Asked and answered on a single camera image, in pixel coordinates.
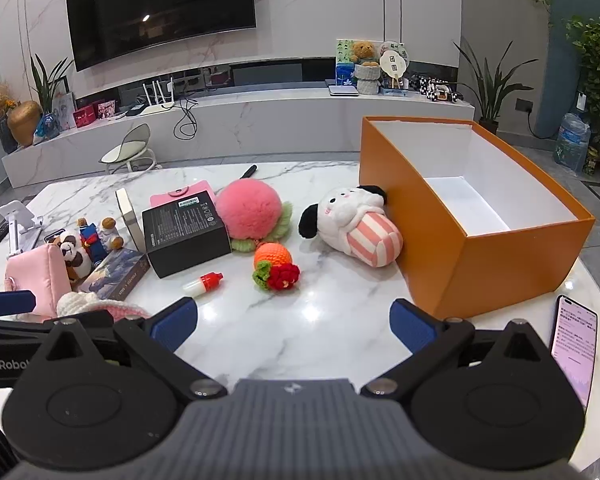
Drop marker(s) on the white phone stand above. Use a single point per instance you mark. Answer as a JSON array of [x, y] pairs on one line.
[[17, 225]]

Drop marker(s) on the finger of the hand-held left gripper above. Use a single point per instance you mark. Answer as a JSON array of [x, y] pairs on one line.
[[7, 303]]

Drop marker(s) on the orange cardboard box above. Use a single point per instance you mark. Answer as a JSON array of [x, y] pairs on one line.
[[505, 265]]

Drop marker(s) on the white router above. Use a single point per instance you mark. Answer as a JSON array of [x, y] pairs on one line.
[[157, 105]]

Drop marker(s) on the gold vase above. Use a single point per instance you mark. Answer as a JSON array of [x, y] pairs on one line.
[[24, 122]]

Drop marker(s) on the long leaf potted plant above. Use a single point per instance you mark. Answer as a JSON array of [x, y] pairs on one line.
[[490, 100]]

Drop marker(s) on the black white checkered toys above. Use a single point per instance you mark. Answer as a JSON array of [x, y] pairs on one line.
[[437, 90]]

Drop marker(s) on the green round hand fan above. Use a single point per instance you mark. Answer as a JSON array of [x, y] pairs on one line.
[[400, 47]]

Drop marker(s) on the pink gift box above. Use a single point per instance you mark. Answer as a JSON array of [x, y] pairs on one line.
[[106, 110]]

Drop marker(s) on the red gift box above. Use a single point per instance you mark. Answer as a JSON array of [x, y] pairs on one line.
[[85, 117]]

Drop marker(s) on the pink fluffy peach plush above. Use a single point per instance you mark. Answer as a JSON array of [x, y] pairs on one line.
[[247, 207]]

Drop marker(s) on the framed picture card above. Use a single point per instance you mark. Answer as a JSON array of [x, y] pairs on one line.
[[65, 110]]

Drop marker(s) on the white round hand fan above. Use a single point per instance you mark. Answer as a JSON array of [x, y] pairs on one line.
[[394, 64]]

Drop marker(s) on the beige slim box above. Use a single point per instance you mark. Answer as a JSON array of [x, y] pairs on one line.
[[130, 220]]

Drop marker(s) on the green ivy plant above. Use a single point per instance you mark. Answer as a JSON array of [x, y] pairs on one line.
[[595, 50]]

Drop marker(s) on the smartphone with lit screen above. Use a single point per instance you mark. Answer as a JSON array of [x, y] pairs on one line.
[[575, 345]]

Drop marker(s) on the brown teddy bear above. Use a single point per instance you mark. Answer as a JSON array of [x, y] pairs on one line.
[[364, 51]]

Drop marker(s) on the large water bottle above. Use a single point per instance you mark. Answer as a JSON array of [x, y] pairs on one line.
[[572, 137]]

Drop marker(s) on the pink padded pouch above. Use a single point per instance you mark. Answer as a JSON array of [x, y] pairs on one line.
[[37, 280]]

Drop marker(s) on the wall socket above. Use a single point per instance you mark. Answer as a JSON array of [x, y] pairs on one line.
[[524, 105]]

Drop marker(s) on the grey tablet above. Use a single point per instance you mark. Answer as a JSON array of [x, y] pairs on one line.
[[342, 91]]

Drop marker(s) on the white dog plush striped blanket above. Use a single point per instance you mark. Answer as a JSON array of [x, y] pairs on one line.
[[350, 220]]

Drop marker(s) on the green leafy houseplant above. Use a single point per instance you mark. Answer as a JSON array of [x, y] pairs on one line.
[[47, 85]]

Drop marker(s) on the blue green picture board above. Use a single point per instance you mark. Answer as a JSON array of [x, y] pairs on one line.
[[344, 67]]

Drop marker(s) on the white marble media console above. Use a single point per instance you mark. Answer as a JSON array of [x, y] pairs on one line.
[[280, 120]]

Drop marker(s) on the black product box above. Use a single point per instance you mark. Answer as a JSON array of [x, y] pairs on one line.
[[185, 240]]

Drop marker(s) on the brown white dog plush toy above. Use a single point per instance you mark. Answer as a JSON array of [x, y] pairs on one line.
[[72, 257]]

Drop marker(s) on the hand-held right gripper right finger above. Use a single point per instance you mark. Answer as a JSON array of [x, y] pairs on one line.
[[412, 323]]

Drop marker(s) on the crochet orange with red flower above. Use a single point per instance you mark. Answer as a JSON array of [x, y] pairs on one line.
[[272, 260]]

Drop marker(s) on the wall television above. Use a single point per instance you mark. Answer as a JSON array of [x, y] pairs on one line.
[[155, 10]]

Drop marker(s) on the pink snap card holder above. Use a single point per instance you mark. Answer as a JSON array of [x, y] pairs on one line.
[[167, 197]]

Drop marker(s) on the white pink crochet piece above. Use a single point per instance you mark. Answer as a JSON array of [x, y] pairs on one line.
[[87, 305]]

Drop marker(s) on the small white rolling chair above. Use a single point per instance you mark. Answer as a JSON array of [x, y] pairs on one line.
[[130, 147]]

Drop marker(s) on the dark vase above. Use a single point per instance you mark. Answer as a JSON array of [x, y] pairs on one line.
[[7, 137]]

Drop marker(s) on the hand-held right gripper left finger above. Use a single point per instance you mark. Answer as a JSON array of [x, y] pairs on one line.
[[172, 321]]

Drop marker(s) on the small red cap bottle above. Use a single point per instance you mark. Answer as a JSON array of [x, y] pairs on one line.
[[200, 285]]

